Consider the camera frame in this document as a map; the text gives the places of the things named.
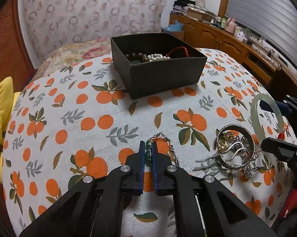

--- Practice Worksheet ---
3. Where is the green bead chain necklace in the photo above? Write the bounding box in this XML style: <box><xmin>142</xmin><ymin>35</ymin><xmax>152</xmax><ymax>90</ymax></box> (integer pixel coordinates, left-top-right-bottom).
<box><xmin>144</xmin><ymin>132</ymin><xmax>180</xmax><ymax>167</ymax></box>

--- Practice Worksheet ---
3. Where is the brown wooden bead bracelet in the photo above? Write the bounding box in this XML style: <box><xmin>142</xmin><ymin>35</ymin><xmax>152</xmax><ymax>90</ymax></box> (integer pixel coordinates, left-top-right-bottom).
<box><xmin>124</xmin><ymin>52</ymin><xmax>150</xmax><ymax>64</ymax></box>

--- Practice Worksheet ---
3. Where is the white pearl necklace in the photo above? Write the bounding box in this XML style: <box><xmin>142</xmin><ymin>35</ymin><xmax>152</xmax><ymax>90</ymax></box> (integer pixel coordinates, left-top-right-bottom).
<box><xmin>147</xmin><ymin>53</ymin><xmax>172</xmax><ymax>63</ymax></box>

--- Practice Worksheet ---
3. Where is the black jewelry box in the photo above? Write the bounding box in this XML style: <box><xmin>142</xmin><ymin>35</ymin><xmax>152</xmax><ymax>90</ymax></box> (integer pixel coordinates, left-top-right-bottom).
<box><xmin>110</xmin><ymin>33</ymin><xmax>207</xmax><ymax>100</ymax></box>

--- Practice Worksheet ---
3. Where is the pale green jade bangle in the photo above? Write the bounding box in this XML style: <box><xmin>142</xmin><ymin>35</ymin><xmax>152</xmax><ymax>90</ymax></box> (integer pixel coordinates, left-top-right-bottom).
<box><xmin>250</xmin><ymin>94</ymin><xmax>285</xmax><ymax>143</ymax></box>

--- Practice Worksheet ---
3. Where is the silver metal bangle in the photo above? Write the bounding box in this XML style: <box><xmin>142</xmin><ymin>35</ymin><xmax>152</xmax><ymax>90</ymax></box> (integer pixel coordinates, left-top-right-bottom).
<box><xmin>215</xmin><ymin>124</ymin><xmax>256</xmax><ymax>172</ymax></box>

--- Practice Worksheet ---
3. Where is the orange print white blanket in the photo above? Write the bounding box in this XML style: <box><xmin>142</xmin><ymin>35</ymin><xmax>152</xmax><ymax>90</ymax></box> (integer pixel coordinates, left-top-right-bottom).
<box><xmin>3</xmin><ymin>49</ymin><xmax>290</xmax><ymax>234</ymax></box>

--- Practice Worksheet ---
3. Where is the pink thermos jug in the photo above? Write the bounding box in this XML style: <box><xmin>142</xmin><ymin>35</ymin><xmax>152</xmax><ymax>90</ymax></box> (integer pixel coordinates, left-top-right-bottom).
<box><xmin>224</xmin><ymin>17</ymin><xmax>237</xmax><ymax>35</ymax></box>

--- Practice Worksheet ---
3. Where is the grey window blind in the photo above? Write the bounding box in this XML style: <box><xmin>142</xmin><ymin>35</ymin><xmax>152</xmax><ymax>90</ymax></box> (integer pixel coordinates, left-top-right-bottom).
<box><xmin>226</xmin><ymin>0</ymin><xmax>297</xmax><ymax>68</ymax></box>

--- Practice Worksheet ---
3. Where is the wooden cabinet counter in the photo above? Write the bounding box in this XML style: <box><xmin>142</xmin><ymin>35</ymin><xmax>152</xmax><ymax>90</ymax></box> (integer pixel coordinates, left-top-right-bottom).
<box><xmin>169</xmin><ymin>13</ymin><xmax>297</xmax><ymax>98</ymax></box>

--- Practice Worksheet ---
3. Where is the cardboard box on counter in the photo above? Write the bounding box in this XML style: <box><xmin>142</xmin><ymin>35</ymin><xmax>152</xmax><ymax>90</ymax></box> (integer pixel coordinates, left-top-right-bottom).
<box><xmin>186</xmin><ymin>8</ymin><xmax>215</xmax><ymax>22</ymax></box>

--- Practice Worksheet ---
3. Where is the blue tissue bag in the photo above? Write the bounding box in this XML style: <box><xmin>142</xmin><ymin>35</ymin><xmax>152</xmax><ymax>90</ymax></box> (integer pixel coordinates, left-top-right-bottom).
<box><xmin>162</xmin><ymin>20</ymin><xmax>184</xmax><ymax>32</ymax></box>

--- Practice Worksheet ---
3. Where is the floral quilt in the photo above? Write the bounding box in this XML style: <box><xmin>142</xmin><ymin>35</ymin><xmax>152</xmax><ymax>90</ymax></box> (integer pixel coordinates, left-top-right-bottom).
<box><xmin>31</xmin><ymin>38</ymin><xmax>111</xmax><ymax>81</ymax></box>

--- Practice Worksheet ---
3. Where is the stack of folded clothes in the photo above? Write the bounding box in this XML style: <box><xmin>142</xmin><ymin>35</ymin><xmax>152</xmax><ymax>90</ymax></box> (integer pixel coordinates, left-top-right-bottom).
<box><xmin>172</xmin><ymin>0</ymin><xmax>196</xmax><ymax>15</ymax></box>

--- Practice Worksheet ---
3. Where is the yellow plush toy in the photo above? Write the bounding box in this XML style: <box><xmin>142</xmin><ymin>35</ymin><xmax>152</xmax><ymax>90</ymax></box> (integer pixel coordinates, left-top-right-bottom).
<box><xmin>0</xmin><ymin>76</ymin><xmax>20</xmax><ymax>183</ymax></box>

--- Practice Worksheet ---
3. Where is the wooden louvered wardrobe door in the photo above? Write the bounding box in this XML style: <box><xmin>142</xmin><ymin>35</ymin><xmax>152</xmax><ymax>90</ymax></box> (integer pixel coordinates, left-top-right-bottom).
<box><xmin>0</xmin><ymin>0</ymin><xmax>36</xmax><ymax>91</ymax></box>

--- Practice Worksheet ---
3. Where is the pink circle pattern curtain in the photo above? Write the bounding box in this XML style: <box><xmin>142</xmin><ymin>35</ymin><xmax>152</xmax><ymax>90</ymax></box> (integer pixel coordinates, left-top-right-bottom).
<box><xmin>22</xmin><ymin>0</ymin><xmax>167</xmax><ymax>60</ymax></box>

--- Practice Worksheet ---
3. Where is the red cord bracelet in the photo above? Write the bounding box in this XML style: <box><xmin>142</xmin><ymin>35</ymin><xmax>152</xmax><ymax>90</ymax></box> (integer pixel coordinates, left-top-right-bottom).
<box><xmin>165</xmin><ymin>46</ymin><xmax>191</xmax><ymax>58</ymax></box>

